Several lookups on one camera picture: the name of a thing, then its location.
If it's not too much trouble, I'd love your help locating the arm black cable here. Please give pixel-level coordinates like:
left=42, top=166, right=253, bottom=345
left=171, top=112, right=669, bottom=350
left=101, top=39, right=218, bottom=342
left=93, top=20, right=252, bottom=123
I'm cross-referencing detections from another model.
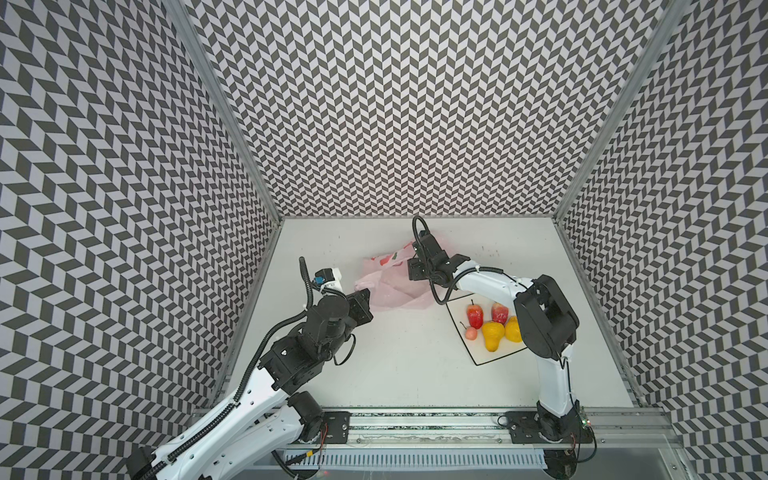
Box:
left=410, top=214, right=517, bottom=306
left=128, top=256, right=316, bottom=480

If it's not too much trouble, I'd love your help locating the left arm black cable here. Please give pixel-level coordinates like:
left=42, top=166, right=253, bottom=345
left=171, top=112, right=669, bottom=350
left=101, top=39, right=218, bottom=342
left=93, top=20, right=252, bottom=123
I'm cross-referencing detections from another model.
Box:
left=128, top=256, right=316, bottom=480

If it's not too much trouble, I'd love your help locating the white square mat black border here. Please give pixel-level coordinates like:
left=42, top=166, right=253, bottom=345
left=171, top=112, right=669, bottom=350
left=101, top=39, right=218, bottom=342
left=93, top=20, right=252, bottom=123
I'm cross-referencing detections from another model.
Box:
left=446, top=294, right=527, bottom=366

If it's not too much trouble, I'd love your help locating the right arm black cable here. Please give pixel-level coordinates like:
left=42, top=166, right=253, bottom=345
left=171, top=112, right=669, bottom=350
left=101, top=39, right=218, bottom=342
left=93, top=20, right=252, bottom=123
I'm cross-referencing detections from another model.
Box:
left=410, top=214, right=517, bottom=306

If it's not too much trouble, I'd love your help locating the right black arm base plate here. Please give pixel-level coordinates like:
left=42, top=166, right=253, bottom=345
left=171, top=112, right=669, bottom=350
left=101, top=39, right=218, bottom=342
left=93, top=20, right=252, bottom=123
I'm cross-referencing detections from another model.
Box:
left=498, top=411, right=595, bottom=446

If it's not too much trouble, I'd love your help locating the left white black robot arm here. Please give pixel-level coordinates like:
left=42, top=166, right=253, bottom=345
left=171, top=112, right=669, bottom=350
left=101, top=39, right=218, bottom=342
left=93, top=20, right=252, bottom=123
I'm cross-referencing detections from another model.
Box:
left=126, top=289, right=373, bottom=479

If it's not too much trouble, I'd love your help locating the red fake strawberry fruit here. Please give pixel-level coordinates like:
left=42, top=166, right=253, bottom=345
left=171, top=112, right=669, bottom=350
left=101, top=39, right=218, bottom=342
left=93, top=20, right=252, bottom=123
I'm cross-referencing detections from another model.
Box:
left=491, top=302, right=510, bottom=325

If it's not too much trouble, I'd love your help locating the yellow fake lemon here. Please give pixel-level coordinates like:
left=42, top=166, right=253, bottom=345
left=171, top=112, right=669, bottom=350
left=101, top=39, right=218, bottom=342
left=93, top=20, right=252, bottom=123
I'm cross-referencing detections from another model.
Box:
left=505, top=316, right=523, bottom=343

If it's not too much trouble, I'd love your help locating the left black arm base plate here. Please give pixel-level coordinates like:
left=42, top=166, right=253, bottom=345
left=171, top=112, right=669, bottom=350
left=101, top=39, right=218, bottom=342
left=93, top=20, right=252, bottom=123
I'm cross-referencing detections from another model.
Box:
left=299, top=410, right=351, bottom=445

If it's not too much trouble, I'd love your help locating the red fake apple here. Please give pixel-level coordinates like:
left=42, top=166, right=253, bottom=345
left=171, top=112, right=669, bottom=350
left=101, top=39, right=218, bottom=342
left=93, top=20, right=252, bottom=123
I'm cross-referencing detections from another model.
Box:
left=466, top=300, right=484, bottom=330

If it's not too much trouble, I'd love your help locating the pink plastic bag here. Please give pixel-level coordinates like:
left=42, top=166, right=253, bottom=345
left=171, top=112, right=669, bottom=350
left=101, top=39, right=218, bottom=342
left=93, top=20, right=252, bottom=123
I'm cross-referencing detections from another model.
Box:
left=354, top=240, right=435, bottom=313

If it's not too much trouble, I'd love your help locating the aluminium rail frame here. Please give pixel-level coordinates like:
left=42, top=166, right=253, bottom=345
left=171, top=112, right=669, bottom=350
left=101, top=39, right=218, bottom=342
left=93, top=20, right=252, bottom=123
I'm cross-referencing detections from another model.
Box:
left=179, top=407, right=685, bottom=475

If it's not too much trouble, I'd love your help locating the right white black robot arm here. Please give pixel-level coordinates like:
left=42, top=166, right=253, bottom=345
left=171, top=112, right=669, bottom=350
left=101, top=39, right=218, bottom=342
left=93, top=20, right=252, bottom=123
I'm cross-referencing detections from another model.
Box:
left=407, top=216, right=583, bottom=443

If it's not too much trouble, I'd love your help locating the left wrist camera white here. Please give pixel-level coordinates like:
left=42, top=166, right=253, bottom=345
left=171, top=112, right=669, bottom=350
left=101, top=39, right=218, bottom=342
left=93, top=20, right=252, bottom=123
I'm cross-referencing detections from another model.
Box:
left=312, top=268, right=343, bottom=295

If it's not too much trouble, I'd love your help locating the yellow fake pear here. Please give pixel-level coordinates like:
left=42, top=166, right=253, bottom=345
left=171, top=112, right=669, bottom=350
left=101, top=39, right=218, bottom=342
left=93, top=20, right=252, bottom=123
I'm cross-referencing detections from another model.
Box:
left=481, top=321, right=506, bottom=352

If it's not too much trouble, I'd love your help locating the small peach fake fruit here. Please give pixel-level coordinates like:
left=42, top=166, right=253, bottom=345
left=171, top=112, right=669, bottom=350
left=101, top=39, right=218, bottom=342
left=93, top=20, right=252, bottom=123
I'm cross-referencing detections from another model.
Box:
left=461, top=323, right=478, bottom=341

